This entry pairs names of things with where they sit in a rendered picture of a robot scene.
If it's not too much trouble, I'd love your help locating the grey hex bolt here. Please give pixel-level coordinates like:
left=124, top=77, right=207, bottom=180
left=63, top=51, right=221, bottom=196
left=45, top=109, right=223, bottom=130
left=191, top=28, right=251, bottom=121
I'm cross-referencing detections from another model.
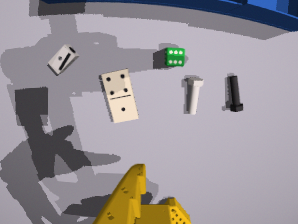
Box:
left=188, top=77, right=204, bottom=114

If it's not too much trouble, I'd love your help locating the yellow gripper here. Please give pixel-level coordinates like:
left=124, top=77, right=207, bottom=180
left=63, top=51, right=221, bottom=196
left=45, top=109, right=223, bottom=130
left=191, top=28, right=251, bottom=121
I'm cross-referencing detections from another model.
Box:
left=92, top=164, right=146, bottom=224

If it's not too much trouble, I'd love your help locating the cream domino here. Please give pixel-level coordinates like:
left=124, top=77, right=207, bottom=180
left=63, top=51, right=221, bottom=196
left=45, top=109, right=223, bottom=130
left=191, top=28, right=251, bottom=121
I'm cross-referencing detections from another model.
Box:
left=102, top=68, right=139, bottom=123

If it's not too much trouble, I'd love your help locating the black hex-head bolt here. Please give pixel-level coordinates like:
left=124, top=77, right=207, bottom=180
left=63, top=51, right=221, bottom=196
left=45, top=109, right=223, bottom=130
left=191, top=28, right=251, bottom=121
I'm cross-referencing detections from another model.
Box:
left=229, top=76, right=243, bottom=112

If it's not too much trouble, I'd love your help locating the green die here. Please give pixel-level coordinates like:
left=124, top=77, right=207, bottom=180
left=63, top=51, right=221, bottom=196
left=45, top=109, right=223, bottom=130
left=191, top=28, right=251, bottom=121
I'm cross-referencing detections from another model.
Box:
left=164, top=47, right=185, bottom=67

